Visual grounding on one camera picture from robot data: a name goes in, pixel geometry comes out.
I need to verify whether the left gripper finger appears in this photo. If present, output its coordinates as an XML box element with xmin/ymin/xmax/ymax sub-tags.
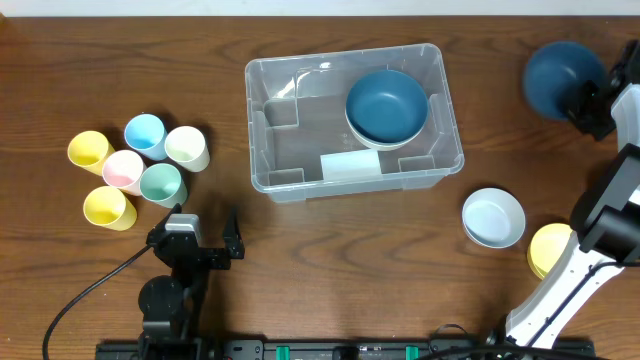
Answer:
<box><xmin>223</xmin><ymin>209</ymin><xmax>245</xmax><ymax>260</ymax></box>
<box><xmin>154</xmin><ymin>203</ymin><xmax>182</xmax><ymax>233</ymax></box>

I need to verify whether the dark blue bowl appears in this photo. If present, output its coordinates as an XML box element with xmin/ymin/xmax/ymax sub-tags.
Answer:
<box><xmin>523</xmin><ymin>41</ymin><xmax>607</xmax><ymax>121</ymax></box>
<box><xmin>345</xmin><ymin>70</ymin><xmax>429</xmax><ymax>143</ymax></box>

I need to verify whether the clear plastic storage container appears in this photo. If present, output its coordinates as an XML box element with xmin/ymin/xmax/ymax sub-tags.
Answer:
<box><xmin>245</xmin><ymin>43</ymin><xmax>465</xmax><ymax>203</ymax></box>

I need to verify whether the yellow small bowl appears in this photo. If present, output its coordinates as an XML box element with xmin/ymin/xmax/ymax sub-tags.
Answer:
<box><xmin>527</xmin><ymin>223</ymin><xmax>572</xmax><ymax>279</ymax></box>

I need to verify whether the grey small bowl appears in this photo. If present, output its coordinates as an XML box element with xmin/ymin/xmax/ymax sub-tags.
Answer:
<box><xmin>461</xmin><ymin>188</ymin><xmax>526</xmax><ymax>249</ymax></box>

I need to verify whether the beige large bowl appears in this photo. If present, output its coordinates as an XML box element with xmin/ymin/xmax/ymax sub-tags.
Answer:
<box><xmin>347</xmin><ymin>120</ymin><xmax>427</xmax><ymax>151</ymax></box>

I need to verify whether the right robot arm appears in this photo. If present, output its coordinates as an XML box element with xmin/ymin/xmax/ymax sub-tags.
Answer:
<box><xmin>505</xmin><ymin>40</ymin><xmax>639</xmax><ymax>349</ymax></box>

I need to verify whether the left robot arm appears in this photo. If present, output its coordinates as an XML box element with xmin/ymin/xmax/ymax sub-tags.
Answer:
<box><xmin>138</xmin><ymin>204</ymin><xmax>245</xmax><ymax>359</ymax></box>

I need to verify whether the mint green cup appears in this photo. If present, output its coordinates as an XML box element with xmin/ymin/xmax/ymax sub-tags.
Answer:
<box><xmin>140</xmin><ymin>163</ymin><xmax>188</xmax><ymax>208</ymax></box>

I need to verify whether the yellow cup lower left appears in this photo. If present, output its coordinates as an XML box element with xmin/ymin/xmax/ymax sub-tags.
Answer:
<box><xmin>83</xmin><ymin>186</ymin><xmax>137</xmax><ymax>231</ymax></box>

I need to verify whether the yellow cup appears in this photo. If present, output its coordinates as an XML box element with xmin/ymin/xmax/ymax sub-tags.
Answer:
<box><xmin>67</xmin><ymin>130</ymin><xmax>115</xmax><ymax>176</ymax></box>
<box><xmin>83</xmin><ymin>186</ymin><xmax>137</xmax><ymax>231</ymax></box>

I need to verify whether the pink cup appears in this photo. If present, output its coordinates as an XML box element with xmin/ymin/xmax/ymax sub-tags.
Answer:
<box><xmin>102</xmin><ymin>150</ymin><xmax>147</xmax><ymax>196</ymax></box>

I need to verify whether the cream white cup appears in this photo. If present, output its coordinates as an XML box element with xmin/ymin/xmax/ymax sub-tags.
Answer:
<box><xmin>164</xmin><ymin>126</ymin><xmax>210</xmax><ymax>173</ymax></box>

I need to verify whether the light blue cup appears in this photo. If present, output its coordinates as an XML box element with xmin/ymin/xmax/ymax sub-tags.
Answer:
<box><xmin>124</xmin><ymin>114</ymin><xmax>168</xmax><ymax>161</ymax></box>

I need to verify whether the yellow cup upper left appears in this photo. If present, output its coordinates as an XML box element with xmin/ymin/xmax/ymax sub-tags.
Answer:
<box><xmin>67</xmin><ymin>130</ymin><xmax>115</xmax><ymax>176</ymax></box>

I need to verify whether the left black cable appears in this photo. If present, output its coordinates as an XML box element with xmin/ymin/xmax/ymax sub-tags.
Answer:
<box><xmin>41</xmin><ymin>243</ymin><xmax>154</xmax><ymax>360</ymax></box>

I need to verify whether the black cable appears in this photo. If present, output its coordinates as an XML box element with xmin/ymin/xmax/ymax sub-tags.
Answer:
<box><xmin>429</xmin><ymin>259</ymin><xmax>626</xmax><ymax>360</ymax></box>
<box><xmin>41</xmin><ymin>243</ymin><xmax>154</xmax><ymax>360</ymax></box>

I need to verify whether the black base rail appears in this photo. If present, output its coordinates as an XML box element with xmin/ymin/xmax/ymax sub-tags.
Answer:
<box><xmin>94</xmin><ymin>335</ymin><xmax>601</xmax><ymax>360</ymax></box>

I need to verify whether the right black cable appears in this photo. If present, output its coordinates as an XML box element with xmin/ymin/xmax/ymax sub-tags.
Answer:
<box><xmin>429</xmin><ymin>259</ymin><xmax>626</xmax><ymax>360</ymax></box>

